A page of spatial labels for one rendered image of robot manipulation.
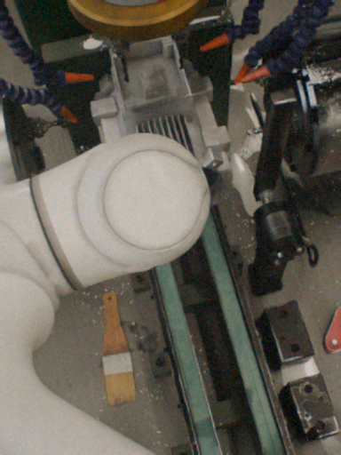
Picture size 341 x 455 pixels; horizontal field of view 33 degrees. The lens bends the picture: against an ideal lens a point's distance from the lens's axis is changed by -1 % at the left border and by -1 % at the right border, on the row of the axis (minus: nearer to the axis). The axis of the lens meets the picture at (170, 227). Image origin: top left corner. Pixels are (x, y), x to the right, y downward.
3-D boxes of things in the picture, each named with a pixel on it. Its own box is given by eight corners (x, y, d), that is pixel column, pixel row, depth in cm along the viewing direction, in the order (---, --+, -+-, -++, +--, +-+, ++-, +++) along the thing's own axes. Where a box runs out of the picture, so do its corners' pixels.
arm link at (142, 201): (172, 122, 54) (42, 174, 53) (192, 99, 38) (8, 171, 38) (214, 228, 55) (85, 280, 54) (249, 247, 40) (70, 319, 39)
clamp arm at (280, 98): (250, 188, 92) (266, 87, 69) (268, 184, 92) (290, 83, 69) (257, 207, 91) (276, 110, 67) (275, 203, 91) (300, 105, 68)
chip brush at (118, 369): (96, 295, 106) (95, 294, 105) (122, 291, 106) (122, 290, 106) (108, 407, 98) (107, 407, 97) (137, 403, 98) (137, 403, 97)
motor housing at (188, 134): (101, 137, 106) (83, 70, 89) (202, 115, 107) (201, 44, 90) (122, 233, 98) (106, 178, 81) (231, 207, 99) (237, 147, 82)
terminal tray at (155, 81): (113, 79, 93) (107, 49, 86) (177, 65, 93) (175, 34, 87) (127, 139, 88) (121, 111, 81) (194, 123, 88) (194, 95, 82)
